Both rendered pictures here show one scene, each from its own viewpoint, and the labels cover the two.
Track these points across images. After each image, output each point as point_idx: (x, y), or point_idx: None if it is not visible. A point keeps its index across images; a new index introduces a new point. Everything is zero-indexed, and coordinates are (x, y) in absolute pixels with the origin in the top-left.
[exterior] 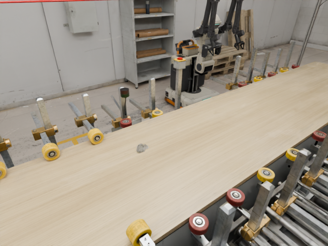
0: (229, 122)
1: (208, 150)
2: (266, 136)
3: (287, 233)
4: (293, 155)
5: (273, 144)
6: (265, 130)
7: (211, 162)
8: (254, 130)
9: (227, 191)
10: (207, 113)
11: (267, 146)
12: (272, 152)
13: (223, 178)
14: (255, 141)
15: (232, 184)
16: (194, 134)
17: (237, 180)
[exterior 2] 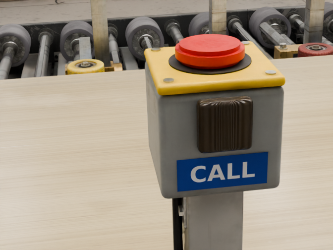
0: (122, 154)
1: (304, 105)
2: (81, 99)
3: None
4: (101, 62)
5: (97, 85)
6: (48, 110)
7: (319, 86)
8: (78, 118)
9: (328, 51)
10: (158, 211)
11: (122, 84)
12: (132, 76)
13: (316, 65)
14: (134, 97)
15: (306, 58)
16: (311, 146)
17: (288, 59)
